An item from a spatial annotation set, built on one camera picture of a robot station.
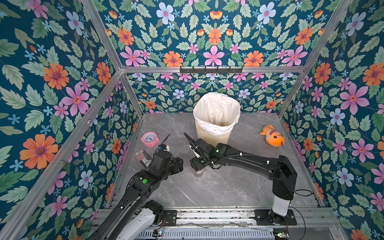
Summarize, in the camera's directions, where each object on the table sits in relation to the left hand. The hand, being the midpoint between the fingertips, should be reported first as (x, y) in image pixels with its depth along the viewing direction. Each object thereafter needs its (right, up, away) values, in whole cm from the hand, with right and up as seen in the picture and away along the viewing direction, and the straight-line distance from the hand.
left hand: (181, 162), depth 75 cm
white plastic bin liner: (+20, +27, +21) cm, 40 cm away
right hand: (+8, +1, +7) cm, 11 cm away
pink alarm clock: (-26, +10, +27) cm, 39 cm away
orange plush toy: (+57, +11, +21) cm, 61 cm away
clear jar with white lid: (+9, -8, +7) cm, 14 cm away
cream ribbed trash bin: (+17, +11, +8) cm, 21 cm away
